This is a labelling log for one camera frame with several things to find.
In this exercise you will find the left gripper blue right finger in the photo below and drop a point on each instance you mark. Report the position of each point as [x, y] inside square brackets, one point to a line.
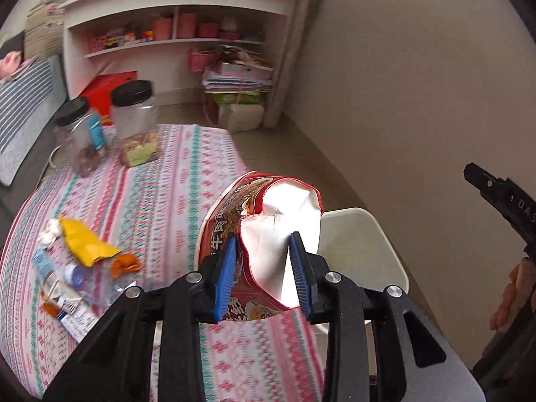
[302, 273]

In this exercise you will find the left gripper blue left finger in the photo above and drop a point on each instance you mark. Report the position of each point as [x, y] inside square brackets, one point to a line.
[224, 277]

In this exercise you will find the red instant noodle cup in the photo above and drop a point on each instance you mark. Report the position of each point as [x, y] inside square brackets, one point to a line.
[254, 218]

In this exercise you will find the yellow snack bag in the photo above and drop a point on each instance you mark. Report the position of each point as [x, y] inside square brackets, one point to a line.
[85, 244]

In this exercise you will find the blue milk carton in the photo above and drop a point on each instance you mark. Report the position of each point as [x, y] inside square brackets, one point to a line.
[43, 264]

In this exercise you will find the white plastic trash bin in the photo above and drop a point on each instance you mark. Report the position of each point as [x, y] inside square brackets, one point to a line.
[354, 244]

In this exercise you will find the person's right hand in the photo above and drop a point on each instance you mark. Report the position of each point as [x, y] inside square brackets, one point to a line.
[519, 290]

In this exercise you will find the orange peel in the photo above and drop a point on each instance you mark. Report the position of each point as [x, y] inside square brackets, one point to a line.
[124, 264]

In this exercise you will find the patterned pink tablecloth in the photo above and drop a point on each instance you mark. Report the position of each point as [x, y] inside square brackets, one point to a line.
[153, 211]

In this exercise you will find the crushed clear plastic bottle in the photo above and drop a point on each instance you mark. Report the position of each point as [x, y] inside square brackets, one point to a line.
[95, 284]

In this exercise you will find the white medicine box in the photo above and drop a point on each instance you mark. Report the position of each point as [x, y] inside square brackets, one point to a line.
[68, 307]

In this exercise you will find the crumpled white tissue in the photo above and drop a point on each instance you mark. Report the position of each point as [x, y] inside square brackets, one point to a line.
[50, 233]

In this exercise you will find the green tissue box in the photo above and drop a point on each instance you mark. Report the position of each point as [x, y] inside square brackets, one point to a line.
[239, 98]

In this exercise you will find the jar with nuts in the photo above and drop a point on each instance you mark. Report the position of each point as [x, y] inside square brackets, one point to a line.
[135, 117]

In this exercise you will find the jar with blue label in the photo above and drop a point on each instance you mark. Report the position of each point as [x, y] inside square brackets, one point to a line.
[79, 132]

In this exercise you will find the stack of papers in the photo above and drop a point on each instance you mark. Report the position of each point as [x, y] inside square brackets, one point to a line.
[237, 70]

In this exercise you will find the pink plastic basket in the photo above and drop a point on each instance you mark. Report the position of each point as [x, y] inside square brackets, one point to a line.
[198, 60]

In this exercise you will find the grey sofa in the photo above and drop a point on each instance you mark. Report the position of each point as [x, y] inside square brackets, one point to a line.
[29, 173]

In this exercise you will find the red gift box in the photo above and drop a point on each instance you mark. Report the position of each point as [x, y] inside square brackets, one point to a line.
[98, 93]

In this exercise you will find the pink storage cup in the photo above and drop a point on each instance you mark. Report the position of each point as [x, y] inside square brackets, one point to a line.
[162, 29]
[186, 25]

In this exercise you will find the striped grey sofa cover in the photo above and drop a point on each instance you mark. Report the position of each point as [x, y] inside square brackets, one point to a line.
[29, 100]

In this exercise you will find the pink plush toy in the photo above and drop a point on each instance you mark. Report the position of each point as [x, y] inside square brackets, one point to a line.
[10, 64]

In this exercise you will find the stack of cardboard boxes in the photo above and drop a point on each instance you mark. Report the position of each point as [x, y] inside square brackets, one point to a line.
[44, 30]

